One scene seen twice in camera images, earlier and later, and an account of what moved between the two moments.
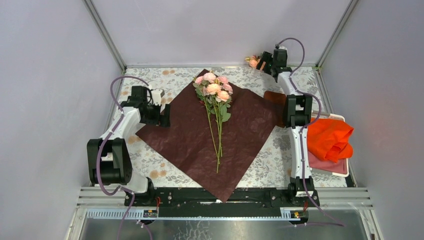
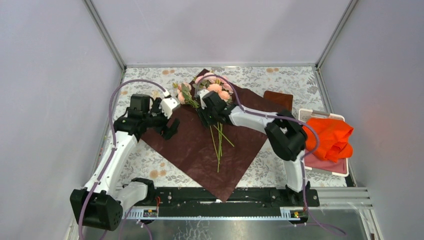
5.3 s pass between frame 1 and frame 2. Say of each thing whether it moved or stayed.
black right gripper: moved
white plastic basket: stayed
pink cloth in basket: stayed
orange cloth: stayed
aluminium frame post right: stayed
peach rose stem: moved
